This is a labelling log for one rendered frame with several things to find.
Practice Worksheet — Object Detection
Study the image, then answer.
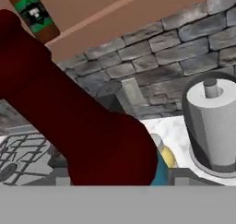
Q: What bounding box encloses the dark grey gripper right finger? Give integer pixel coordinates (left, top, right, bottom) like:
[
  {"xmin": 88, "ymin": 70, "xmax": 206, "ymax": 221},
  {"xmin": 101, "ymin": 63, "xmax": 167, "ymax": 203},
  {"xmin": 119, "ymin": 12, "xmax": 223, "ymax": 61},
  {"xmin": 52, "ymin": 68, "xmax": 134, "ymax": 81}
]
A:
[{"xmin": 167, "ymin": 167, "xmax": 225, "ymax": 186}]

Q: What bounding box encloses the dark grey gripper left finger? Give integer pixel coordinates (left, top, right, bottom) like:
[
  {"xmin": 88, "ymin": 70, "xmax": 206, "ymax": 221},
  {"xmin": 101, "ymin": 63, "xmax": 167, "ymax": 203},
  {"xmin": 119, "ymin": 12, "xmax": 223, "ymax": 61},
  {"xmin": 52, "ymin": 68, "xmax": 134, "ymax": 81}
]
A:
[{"xmin": 29, "ymin": 147, "xmax": 72, "ymax": 186}]

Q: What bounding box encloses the dark red wine bottle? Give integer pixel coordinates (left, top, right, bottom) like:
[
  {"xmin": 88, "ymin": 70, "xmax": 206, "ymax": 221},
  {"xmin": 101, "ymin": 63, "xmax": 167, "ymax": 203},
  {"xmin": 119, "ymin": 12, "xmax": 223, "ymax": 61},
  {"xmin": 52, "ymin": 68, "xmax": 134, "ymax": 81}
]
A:
[{"xmin": 0, "ymin": 8, "xmax": 159, "ymax": 186}]

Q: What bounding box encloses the dark grey paper towel holder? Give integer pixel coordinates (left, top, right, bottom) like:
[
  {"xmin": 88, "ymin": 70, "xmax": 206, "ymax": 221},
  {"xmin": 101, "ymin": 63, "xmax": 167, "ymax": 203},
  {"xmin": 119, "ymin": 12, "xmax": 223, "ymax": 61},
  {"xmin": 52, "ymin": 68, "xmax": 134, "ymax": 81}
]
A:
[{"xmin": 181, "ymin": 70, "xmax": 236, "ymax": 180}]

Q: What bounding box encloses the teal can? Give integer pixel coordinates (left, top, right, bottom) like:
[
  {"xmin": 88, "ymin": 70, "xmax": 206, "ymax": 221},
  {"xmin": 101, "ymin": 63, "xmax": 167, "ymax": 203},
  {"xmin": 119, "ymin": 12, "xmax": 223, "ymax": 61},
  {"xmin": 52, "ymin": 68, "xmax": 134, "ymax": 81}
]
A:
[{"xmin": 150, "ymin": 149, "xmax": 170, "ymax": 186}]

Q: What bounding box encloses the yellow bottle with grey cap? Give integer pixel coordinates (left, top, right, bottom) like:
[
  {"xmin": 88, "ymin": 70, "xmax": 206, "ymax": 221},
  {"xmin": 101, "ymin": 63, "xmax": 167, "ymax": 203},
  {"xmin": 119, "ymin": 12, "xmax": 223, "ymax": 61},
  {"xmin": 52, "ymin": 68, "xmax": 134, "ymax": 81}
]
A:
[{"xmin": 149, "ymin": 133, "xmax": 180, "ymax": 170}]

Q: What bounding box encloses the grey hob with black grates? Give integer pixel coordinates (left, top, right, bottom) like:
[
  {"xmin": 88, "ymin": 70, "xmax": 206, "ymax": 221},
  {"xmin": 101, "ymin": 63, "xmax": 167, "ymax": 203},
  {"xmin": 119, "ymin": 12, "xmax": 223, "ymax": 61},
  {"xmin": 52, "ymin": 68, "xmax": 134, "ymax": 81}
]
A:
[{"xmin": 0, "ymin": 132, "xmax": 64, "ymax": 186}]

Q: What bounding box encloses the white paper towel roll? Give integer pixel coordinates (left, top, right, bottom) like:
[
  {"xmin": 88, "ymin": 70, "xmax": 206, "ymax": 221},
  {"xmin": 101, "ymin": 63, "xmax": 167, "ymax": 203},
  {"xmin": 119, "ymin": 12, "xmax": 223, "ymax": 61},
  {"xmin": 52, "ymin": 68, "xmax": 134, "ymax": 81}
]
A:
[{"xmin": 186, "ymin": 78, "xmax": 236, "ymax": 168}]

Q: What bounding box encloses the grey blocky object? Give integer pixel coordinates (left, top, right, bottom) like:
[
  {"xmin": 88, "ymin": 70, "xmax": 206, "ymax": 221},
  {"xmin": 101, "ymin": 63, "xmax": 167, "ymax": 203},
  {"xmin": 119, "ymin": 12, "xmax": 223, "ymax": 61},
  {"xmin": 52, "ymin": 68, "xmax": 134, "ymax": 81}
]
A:
[{"xmin": 95, "ymin": 77, "xmax": 149, "ymax": 115}]

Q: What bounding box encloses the brown bottle with green label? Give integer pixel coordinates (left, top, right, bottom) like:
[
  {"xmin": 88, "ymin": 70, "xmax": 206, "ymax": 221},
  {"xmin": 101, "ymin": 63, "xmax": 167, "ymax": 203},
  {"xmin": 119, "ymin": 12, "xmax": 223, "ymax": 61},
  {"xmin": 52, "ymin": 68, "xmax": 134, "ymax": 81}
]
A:
[{"xmin": 6, "ymin": 0, "xmax": 61, "ymax": 44}]

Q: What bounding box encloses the brown wall cabinet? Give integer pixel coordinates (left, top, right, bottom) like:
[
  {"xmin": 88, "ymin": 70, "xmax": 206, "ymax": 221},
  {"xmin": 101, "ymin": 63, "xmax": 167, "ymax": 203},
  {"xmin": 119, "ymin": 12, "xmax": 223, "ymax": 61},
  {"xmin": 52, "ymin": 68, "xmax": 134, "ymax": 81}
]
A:
[{"xmin": 0, "ymin": 0, "xmax": 236, "ymax": 64}]

